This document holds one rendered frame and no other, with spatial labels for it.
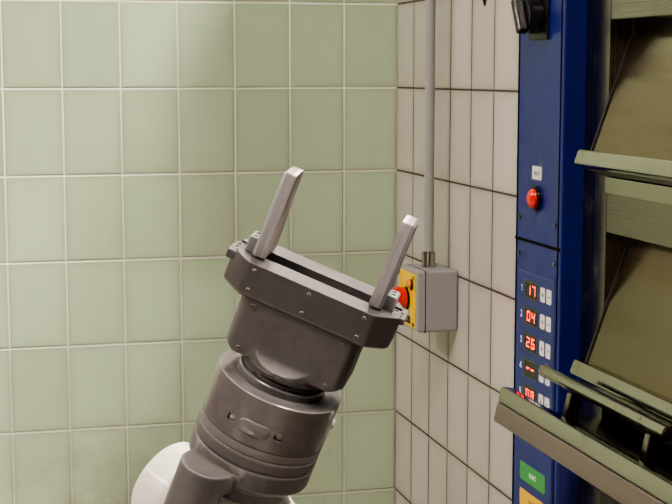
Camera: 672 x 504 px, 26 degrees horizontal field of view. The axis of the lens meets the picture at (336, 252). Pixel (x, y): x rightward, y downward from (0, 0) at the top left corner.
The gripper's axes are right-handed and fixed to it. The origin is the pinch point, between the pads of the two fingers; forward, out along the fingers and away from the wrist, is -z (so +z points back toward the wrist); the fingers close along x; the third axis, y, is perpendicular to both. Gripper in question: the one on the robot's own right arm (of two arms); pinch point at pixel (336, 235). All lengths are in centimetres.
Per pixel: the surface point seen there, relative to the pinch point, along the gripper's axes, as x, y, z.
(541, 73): -6, 101, -1
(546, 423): -23, 64, 30
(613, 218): -22, 85, 10
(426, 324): -5, 131, 48
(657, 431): -32, 51, 21
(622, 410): -29, 58, 23
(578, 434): -26, 57, 27
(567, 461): -26, 57, 31
